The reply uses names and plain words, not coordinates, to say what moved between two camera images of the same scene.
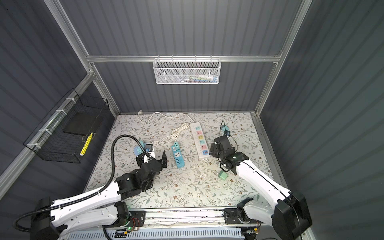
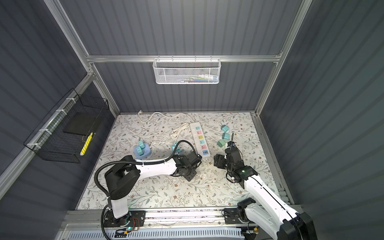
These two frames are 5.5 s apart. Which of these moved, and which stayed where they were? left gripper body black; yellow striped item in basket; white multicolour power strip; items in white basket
Moved: left gripper body black
Stayed: items in white basket; white multicolour power strip; yellow striped item in basket
